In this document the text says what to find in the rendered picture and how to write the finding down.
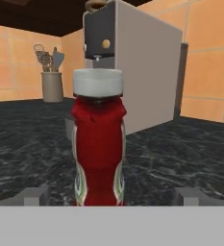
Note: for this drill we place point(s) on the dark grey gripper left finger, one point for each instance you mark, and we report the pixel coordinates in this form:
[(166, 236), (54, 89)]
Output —
[(33, 196)]

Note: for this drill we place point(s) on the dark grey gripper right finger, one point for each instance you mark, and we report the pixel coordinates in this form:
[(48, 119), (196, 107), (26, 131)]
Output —
[(190, 196)]

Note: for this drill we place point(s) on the red condiment bottle white cap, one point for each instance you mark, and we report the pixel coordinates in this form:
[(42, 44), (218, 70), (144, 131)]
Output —
[(99, 150)]

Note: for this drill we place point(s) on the beige utensil pot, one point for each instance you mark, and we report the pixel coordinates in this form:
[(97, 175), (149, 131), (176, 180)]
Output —
[(52, 87)]

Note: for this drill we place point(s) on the grey coffee machine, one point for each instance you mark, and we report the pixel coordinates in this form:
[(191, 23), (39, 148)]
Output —
[(145, 70)]

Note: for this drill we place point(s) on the grey spatula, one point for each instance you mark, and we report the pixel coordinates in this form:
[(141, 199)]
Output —
[(57, 59)]

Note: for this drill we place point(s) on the brown round object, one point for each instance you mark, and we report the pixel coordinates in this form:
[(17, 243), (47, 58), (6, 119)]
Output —
[(95, 4)]

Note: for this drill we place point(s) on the dark wood wall cabinet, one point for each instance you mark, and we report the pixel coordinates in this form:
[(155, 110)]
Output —
[(36, 16)]

